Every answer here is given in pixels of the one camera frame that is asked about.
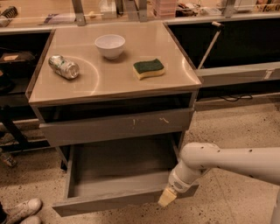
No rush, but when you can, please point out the grey drawer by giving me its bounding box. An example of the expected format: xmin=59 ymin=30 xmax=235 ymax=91
xmin=39 ymin=108 xmax=194 ymax=146
xmin=52 ymin=134 xmax=200 ymax=218

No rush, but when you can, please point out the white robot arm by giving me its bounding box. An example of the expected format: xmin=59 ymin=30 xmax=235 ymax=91
xmin=158 ymin=143 xmax=280 ymax=207

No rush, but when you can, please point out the grey drawer cabinet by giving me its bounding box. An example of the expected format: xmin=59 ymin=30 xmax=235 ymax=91
xmin=29 ymin=21 xmax=201 ymax=163

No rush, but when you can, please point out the grey top drawer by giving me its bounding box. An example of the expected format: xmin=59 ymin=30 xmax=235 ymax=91
xmin=39 ymin=108 xmax=194 ymax=146

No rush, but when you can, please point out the green yellow sponge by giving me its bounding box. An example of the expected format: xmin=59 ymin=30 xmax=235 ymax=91
xmin=133 ymin=59 xmax=165 ymax=80

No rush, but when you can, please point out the white sneaker upper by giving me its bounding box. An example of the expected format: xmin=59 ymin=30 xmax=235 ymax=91
xmin=1 ymin=198 xmax=42 ymax=224

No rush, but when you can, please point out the crushed silver can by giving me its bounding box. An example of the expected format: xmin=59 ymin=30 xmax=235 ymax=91
xmin=48 ymin=55 xmax=80 ymax=80

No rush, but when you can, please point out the white bowl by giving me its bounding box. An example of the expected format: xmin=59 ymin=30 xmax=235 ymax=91
xmin=94 ymin=34 xmax=125 ymax=60

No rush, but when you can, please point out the grey metal rod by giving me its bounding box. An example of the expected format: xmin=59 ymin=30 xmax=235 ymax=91
xmin=198 ymin=21 xmax=224 ymax=69

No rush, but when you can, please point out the black cable on floor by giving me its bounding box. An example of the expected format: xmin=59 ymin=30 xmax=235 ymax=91
xmin=218 ymin=94 xmax=254 ymax=102

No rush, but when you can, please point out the grey side bench rail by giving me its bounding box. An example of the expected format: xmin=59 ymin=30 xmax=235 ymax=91
xmin=196 ymin=62 xmax=280 ymax=88

